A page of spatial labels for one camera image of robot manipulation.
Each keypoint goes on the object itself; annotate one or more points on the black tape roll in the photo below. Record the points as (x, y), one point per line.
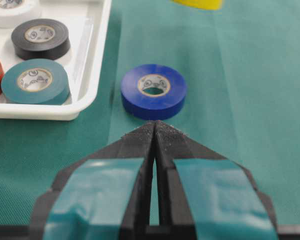
(41, 39)

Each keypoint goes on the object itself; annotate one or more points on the blue tape roll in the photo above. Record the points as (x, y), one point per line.
(153, 92)

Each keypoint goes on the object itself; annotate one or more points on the yellow tape roll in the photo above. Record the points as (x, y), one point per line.
(201, 4)

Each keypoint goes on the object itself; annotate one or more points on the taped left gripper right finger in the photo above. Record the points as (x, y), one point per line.
(205, 196)

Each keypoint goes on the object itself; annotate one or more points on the white tape roll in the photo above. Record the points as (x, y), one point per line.
(15, 12)

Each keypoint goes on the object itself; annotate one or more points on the white plastic case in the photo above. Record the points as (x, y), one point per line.
(87, 22)

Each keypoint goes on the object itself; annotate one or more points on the teal tape roll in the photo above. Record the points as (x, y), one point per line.
(36, 82)

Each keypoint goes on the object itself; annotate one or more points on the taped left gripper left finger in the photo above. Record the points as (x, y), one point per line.
(105, 196)

